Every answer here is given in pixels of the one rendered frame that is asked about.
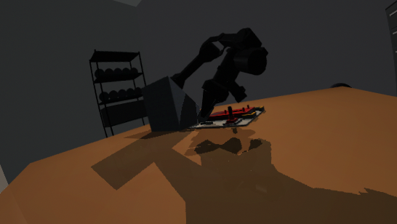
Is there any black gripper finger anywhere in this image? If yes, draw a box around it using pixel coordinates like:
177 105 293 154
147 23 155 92
201 89 224 118

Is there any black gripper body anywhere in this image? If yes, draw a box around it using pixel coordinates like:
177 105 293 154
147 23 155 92
202 64 239 101

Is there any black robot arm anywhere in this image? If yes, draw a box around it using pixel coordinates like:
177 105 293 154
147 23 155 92
170 28 268 103

